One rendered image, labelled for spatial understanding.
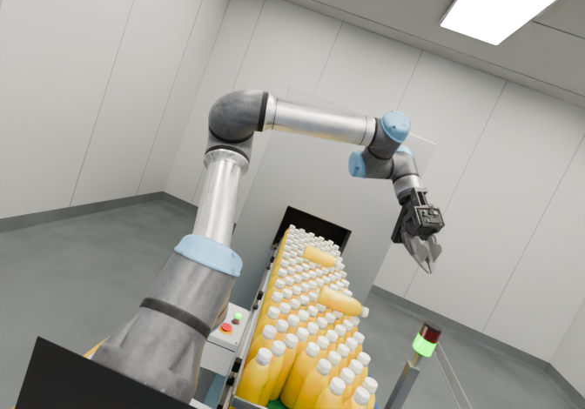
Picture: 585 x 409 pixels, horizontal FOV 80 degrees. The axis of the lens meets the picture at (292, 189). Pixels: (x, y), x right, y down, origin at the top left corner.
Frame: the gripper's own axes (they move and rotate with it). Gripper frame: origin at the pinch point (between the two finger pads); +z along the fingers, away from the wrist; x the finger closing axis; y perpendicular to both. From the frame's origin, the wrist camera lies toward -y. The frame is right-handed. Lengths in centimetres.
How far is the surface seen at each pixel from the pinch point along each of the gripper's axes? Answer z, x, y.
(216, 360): 14, -50, -33
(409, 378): 20, 16, -51
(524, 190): -198, 345, -242
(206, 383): 18, -52, -48
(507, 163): -230, 322, -228
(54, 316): -37, -153, -191
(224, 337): 9, -48, -29
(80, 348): -15, -129, -179
